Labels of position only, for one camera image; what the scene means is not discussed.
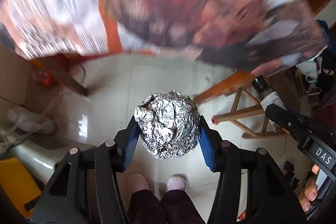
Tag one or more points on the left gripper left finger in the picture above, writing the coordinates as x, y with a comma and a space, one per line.
84, 186

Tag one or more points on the person's left foot slipper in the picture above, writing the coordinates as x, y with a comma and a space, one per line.
137, 182

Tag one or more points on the light blue bag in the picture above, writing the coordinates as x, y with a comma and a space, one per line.
310, 70

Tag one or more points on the person's foot slipper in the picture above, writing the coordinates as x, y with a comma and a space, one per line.
137, 182
176, 182

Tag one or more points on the yellow object on floor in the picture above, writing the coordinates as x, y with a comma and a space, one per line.
19, 185

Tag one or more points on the aluminium foil ball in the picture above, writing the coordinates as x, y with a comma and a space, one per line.
170, 124

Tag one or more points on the person's right hand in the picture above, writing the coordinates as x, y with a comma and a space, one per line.
309, 191

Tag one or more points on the white power strip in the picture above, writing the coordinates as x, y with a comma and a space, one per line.
31, 122

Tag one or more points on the person's right foot slipper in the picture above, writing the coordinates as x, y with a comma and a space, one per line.
176, 182

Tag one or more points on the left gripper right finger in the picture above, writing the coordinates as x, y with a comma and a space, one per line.
269, 196

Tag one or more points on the clothes pile on rack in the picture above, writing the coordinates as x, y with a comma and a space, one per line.
326, 78

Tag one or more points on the printed newspaper tablecloth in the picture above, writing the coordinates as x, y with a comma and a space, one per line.
256, 36

